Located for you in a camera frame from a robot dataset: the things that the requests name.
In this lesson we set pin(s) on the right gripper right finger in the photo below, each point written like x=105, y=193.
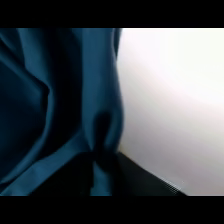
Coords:
x=140, y=180

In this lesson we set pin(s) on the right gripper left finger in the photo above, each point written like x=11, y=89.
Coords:
x=70, y=176

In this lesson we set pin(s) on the dark blue garment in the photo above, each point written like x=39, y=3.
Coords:
x=66, y=83

